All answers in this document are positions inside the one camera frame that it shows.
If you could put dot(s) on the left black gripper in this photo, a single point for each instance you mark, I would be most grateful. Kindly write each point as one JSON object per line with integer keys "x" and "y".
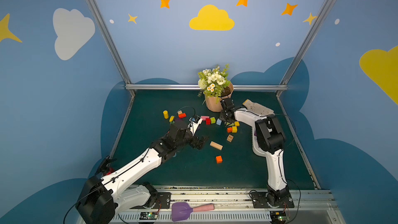
{"x": 193, "y": 138}

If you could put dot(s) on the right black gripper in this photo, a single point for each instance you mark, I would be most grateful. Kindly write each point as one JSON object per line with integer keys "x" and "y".
{"x": 225, "y": 113}

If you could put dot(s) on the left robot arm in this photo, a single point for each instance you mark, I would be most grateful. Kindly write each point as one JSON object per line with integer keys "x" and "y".
{"x": 102, "y": 198}

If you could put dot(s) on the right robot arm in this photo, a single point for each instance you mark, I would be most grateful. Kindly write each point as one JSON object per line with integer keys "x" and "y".
{"x": 268, "y": 141}

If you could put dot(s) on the white storage bin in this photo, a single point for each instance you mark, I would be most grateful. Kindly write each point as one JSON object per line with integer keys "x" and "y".
{"x": 255, "y": 145}

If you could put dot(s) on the lime green long block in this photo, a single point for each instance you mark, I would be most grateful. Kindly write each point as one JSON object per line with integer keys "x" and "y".
{"x": 227, "y": 124}

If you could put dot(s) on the pink flower pot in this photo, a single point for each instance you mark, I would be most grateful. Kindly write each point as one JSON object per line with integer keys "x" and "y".
{"x": 214, "y": 103}

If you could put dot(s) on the wooden number cube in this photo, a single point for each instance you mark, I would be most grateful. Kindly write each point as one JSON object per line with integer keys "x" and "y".
{"x": 230, "y": 138}

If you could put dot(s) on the white knit work glove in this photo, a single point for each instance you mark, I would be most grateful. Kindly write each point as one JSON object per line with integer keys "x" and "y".
{"x": 257, "y": 108}

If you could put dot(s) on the pale wooden long block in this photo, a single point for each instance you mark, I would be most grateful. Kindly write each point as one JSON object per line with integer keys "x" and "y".
{"x": 216, "y": 145}

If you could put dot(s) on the white green flower bouquet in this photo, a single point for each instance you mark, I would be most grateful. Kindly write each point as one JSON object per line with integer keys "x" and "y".
{"x": 214, "y": 82}

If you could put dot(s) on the orange cube block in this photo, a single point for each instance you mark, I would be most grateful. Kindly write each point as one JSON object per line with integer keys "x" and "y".
{"x": 219, "y": 159}

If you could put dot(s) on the purple pink toy shovel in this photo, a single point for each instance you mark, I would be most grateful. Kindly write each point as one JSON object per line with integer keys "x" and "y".
{"x": 182, "y": 210}

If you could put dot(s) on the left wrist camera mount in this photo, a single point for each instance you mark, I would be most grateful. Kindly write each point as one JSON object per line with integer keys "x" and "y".
{"x": 194, "y": 124}

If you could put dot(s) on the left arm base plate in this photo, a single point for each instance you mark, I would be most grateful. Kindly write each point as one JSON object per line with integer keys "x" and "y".
{"x": 162, "y": 200}

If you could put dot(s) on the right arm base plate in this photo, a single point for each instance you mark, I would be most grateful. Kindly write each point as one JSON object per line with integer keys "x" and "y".
{"x": 266, "y": 200}

